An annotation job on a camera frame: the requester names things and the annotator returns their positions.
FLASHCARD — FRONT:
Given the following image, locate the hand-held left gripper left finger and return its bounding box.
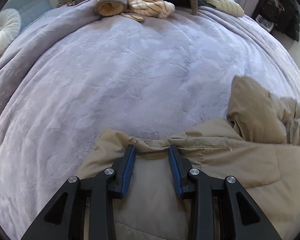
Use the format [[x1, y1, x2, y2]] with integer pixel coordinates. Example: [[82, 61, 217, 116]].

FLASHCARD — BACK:
[[21, 144, 137, 240]]

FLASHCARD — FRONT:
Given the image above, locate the cream striped fleece garment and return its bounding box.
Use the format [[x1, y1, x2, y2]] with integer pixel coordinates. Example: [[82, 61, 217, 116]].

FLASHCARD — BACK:
[[96, 0, 200, 22]]

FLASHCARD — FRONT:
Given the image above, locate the folded cream puffer jacket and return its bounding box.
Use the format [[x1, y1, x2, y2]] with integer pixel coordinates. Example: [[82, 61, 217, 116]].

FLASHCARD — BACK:
[[204, 0, 245, 17]]

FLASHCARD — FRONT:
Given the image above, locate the round white pleated cushion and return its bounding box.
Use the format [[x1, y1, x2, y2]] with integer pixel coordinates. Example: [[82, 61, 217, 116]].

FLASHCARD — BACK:
[[0, 9, 22, 60]]

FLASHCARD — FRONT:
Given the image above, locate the hanging black coat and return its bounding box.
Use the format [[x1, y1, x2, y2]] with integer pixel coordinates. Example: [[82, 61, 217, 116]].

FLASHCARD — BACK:
[[255, 0, 300, 42]]

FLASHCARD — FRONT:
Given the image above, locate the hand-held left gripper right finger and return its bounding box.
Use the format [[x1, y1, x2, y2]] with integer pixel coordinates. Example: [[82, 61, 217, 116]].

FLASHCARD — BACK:
[[168, 144, 283, 240]]

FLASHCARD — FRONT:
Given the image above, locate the khaki puffer jacket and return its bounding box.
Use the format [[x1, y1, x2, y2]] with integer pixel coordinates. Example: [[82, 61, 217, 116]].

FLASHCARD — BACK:
[[77, 76, 300, 240]]

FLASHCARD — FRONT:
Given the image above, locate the grey quilted headboard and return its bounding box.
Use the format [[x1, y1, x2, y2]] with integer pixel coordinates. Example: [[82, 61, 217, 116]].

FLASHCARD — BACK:
[[5, 0, 52, 33]]

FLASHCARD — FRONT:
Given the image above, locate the lavender embossed blanket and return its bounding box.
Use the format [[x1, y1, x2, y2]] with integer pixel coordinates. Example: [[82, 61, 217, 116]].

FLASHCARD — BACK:
[[0, 0, 300, 240]]

